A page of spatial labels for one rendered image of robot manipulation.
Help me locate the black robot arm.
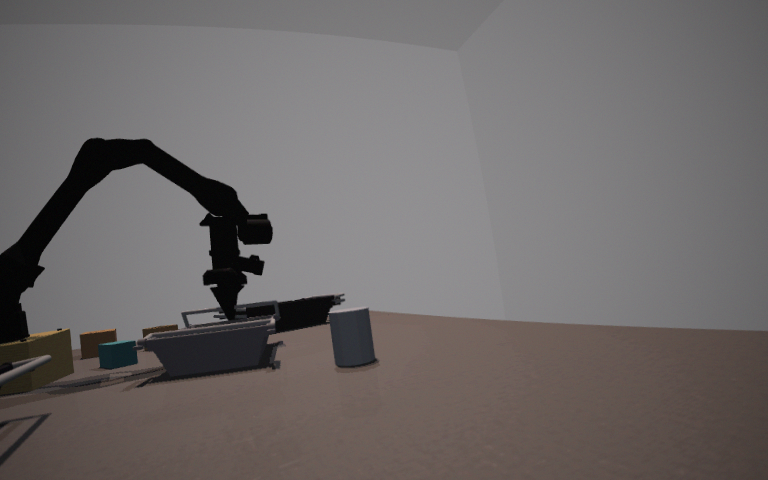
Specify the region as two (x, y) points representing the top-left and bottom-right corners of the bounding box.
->
(0, 138), (273, 344)

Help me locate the teal box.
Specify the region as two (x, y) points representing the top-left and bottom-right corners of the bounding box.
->
(98, 340), (138, 369)

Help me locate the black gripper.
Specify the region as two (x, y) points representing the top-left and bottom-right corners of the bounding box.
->
(203, 244), (247, 320)

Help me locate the dark grey cylinder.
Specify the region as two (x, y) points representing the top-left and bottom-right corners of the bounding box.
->
(329, 307), (375, 366)

